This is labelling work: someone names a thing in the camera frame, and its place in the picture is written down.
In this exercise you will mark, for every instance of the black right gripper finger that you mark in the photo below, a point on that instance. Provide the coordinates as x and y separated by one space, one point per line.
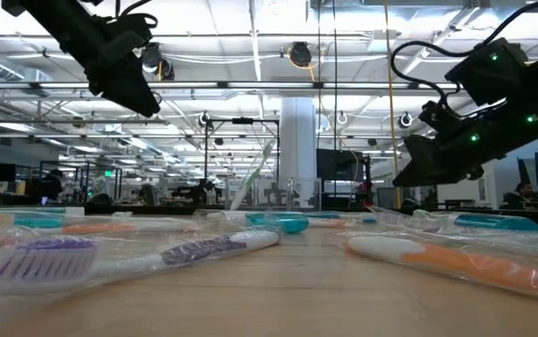
432 173
425 149

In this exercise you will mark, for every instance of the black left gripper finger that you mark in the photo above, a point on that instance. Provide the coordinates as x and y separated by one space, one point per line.
133 96
143 77

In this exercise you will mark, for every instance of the blue toothbrush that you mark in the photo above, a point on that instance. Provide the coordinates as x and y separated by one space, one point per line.
369 218

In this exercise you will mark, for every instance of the teal toothpaste tube white cap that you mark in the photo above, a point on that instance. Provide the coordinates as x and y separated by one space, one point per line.
282 221
39 221
493 222

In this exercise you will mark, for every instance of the orange toothbrush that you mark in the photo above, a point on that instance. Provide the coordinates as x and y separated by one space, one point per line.
460 264
105 228
329 224

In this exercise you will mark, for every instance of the purple toothbrush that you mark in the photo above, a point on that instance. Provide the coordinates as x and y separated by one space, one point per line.
193 250

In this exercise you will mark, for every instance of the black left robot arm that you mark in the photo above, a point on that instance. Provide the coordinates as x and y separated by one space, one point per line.
53 19

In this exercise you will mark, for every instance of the person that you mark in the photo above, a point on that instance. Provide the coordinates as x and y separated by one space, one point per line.
523 194
52 185

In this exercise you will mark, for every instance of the black monitor screen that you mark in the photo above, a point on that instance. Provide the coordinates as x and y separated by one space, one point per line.
338 164

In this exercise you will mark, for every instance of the white building column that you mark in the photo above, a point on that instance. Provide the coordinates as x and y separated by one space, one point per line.
296 140

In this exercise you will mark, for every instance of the green toothbrush in clear wrap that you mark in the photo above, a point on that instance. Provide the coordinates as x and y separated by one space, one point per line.
252 175

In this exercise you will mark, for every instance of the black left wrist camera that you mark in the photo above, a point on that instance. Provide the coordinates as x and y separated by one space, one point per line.
128 42

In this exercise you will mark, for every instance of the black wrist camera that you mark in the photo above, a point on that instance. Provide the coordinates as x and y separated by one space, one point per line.
128 42
488 70

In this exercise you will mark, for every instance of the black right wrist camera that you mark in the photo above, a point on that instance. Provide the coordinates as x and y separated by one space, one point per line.
488 70

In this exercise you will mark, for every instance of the black table frame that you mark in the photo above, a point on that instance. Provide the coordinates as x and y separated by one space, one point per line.
156 209

